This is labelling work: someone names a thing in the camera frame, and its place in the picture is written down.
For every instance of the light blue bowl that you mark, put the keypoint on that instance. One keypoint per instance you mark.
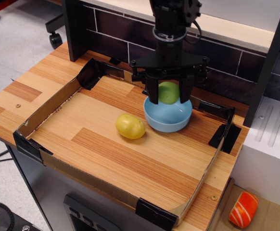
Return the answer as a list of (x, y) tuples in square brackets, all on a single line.
[(167, 117)]

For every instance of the yellow toy potato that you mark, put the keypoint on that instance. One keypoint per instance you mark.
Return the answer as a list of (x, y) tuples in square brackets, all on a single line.
[(130, 126)]

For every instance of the dark grey right post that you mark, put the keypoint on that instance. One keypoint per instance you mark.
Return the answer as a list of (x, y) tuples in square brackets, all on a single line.
[(263, 80)]

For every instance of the dark grey post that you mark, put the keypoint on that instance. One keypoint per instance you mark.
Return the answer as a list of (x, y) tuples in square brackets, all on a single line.
[(263, 80), (74, 20)]

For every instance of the grey oven control panel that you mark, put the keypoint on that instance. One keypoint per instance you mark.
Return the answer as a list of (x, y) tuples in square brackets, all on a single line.
[(90, 216)]

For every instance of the dark grey left post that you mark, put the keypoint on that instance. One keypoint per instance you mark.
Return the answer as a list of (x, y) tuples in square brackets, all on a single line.
[(74, 20)]

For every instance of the white toy sink drainboard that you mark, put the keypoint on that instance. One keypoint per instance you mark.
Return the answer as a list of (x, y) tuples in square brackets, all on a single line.
[(258, 166)]

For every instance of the light wooden shelf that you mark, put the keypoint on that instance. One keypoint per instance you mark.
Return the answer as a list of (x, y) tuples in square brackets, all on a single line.
[(233, 33)]

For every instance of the black office chair base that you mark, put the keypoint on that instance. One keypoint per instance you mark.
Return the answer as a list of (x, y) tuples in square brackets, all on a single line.
[(51, 27)]

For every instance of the green toy pear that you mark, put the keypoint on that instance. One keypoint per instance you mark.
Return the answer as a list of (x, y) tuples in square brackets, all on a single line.
[(168, 92)]

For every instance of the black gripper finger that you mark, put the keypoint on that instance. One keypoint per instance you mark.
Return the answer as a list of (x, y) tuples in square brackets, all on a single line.
[(152, 88), (186, 84)]

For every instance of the orange salmon sushi toy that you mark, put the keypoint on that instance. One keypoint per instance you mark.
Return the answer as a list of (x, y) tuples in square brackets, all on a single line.
[(244, 210)]

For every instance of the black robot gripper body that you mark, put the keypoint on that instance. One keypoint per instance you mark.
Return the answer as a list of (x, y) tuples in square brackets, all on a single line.
[(170, 62)]

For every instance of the cardboard fence with black tape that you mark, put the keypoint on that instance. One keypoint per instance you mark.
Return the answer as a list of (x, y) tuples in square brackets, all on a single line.
[(151, 183)]

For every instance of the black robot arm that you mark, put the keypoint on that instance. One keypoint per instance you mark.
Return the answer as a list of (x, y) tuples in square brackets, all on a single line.
[(173, 18)]

